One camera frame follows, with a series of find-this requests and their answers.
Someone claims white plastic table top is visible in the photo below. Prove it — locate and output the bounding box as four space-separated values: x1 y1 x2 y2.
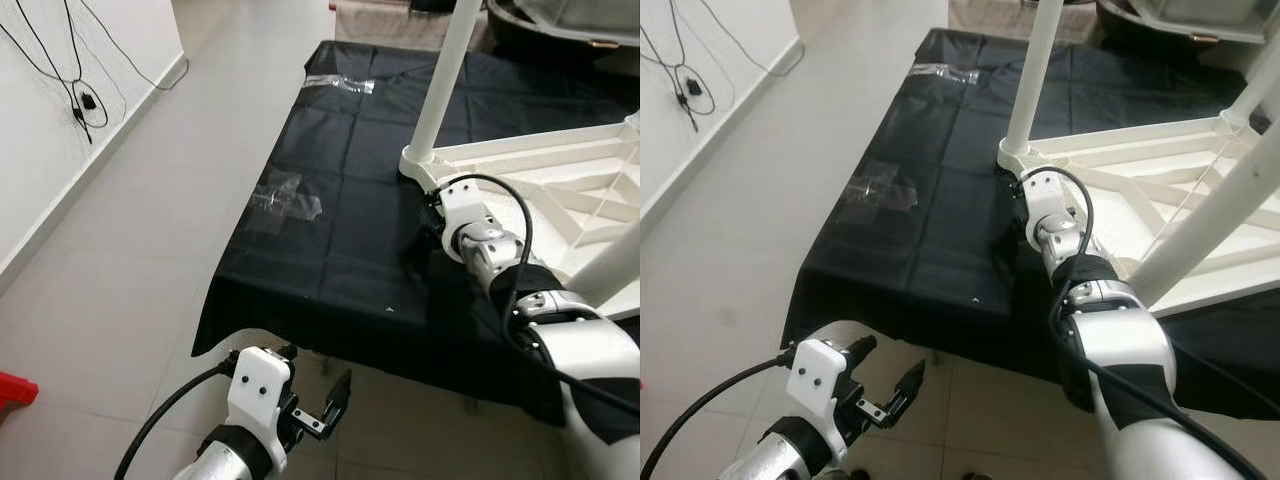
997 113 1280 318
400 112 641 323

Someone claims clear tape patch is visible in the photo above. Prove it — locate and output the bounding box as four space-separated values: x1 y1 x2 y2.
245 170 324 237
845 160 920 227

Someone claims clear tape strip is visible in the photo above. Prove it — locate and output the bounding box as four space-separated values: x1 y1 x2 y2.
910 62 980 84
305 74 377 95

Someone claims beige low bench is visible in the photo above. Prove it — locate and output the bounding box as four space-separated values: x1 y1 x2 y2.
947 0 1101 43
333 0 493 53

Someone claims black round basin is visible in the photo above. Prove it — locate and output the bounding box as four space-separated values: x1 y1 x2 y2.
1098 0 1280 48
488 0 641 63

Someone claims red plastic stool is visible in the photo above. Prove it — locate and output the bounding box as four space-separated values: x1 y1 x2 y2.
0 371 39 413

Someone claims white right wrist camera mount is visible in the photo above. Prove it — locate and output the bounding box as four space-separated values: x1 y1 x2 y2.
1020 170 1078 243
437 180 493 243

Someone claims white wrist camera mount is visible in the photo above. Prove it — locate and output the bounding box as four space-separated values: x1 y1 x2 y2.
437 180 493 243
785 338 853 438
1020 170 1078 243
225 346 294 448

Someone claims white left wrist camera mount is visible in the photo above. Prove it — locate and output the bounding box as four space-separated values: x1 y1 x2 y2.
225 346 294 448
785 338 853 438

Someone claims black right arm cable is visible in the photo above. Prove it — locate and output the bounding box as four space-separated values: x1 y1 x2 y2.
1020 166 1269 480
435 174 641 419

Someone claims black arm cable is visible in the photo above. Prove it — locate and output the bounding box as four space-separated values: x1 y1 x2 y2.
435 174 641 419
113 362 239 480
640 350 797 480
1020 166 1269 480

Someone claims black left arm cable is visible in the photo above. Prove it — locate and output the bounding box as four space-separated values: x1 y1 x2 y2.
113 362 239 480
640 350 797 480

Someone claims thin black wall cable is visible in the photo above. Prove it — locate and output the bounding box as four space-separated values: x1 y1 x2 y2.
0 0 188 146
640 0 803 133

